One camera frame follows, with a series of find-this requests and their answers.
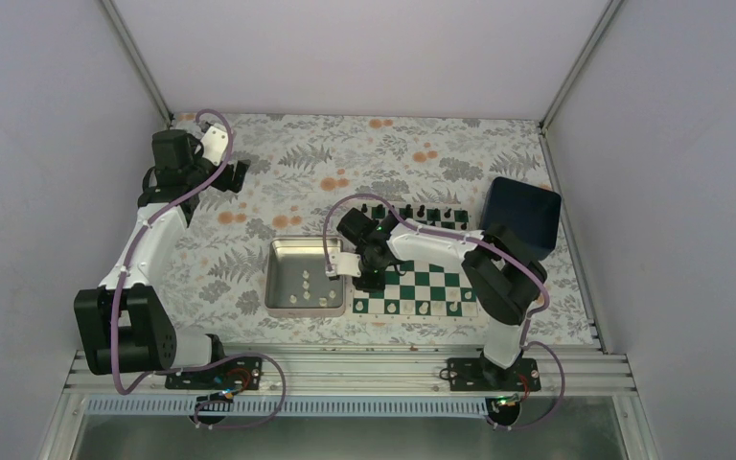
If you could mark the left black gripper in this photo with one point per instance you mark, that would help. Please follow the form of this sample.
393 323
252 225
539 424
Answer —
223 183

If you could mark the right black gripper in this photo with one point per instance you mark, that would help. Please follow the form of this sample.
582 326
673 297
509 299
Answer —
377 286

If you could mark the metal tray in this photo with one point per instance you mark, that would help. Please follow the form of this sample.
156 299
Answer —
296 282

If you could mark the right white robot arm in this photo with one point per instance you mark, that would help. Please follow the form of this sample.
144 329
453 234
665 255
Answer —
506 277

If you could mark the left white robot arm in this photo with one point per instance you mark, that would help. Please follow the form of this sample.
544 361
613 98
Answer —
123 314

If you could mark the green white chessboard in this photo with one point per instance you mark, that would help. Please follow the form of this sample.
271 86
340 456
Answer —
449 292

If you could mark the dark blue box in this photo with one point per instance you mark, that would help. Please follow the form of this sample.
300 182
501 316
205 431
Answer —
532 212

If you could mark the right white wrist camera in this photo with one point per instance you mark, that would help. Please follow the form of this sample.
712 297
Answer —
343 264

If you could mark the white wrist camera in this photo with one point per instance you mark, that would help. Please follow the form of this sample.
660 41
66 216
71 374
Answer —
343 264
214 143

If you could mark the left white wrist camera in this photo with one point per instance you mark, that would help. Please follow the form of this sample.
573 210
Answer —
214 143

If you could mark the aluminium frame rail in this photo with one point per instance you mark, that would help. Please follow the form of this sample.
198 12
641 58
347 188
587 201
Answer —
417 374

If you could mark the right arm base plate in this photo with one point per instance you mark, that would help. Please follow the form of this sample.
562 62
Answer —
477 374

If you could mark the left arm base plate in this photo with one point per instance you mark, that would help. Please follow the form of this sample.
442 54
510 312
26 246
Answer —
243 373

